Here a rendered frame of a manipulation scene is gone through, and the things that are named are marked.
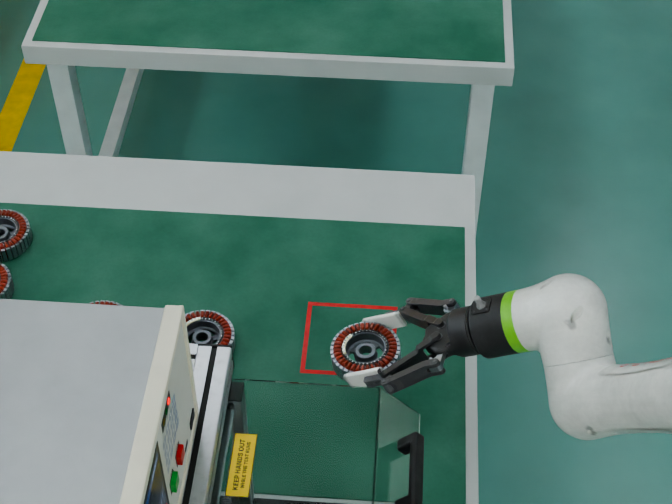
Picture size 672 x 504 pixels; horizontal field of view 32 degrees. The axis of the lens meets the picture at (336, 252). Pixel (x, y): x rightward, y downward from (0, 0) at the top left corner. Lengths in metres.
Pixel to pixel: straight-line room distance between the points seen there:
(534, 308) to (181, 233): 0.80
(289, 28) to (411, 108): 1.04
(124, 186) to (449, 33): 0.84
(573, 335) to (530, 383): 1.30
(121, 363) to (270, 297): 0.83
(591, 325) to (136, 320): 0.66
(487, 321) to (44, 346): 0.68
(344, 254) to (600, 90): 1.81
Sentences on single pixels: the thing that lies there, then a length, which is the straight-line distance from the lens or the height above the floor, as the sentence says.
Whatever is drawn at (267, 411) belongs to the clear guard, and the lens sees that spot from 1.55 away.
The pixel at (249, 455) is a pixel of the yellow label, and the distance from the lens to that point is 1.52.
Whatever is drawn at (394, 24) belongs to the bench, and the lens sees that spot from 2.72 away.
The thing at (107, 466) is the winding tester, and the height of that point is 1.32.
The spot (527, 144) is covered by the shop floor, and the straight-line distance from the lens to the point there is 3.57.
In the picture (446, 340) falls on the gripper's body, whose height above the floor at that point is 0.96.
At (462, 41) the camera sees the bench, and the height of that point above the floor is 0.75.
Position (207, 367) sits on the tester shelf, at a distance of 1.54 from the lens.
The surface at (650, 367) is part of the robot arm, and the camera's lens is 1.53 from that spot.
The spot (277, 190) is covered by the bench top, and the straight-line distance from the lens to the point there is 2.29.
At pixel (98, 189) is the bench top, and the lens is 2.34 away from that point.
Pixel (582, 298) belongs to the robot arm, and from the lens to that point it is 1.66.
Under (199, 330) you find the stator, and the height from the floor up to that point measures 0.78.
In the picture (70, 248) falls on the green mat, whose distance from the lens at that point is 2.23.
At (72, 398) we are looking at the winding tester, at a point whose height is 1.32.
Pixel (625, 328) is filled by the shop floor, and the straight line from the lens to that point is 3.12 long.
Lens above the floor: 2.32
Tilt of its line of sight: 46 degrees down
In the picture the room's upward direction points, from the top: straight up
